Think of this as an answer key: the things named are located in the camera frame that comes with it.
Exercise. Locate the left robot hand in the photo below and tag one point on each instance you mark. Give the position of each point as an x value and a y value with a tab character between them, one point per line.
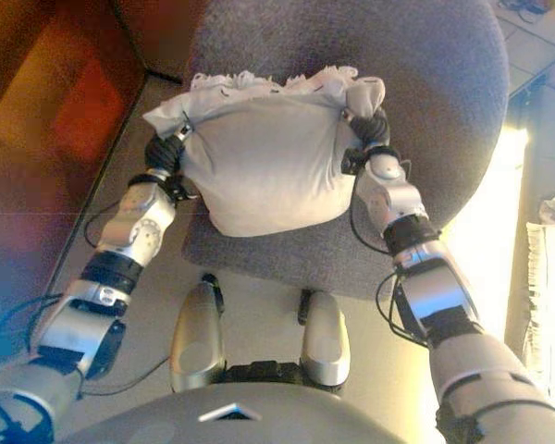
162	152

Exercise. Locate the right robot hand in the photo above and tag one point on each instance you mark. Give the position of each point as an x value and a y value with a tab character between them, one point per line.
374	129

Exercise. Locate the white fringed cushion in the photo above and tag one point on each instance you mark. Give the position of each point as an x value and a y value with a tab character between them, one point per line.
268	171

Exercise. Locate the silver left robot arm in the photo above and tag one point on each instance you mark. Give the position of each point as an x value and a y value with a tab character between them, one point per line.
139	226

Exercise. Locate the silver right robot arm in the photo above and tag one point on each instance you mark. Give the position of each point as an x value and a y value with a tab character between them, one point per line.
439	296

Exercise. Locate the grey fabric armchair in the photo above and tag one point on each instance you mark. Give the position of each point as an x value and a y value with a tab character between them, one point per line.
435	83

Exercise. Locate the dark glossy cabinet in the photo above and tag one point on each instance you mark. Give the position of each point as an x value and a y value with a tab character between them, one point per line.
51	115

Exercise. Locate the light wooden nightstand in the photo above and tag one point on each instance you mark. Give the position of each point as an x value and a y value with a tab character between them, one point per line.
546	41

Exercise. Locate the silver left robot leg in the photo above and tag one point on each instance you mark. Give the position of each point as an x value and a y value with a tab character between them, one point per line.
196	342

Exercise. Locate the silver robot leg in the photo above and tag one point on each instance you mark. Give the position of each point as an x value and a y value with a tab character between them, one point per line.
326	342
196	342

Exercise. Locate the pale fringed blanket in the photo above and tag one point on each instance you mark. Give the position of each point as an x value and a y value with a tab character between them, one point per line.
548	259

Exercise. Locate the silver right robot leg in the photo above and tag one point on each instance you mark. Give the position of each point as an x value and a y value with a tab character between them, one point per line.
326	342

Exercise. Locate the grey robot torso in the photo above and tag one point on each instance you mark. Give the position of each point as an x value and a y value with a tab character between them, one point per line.
240	416

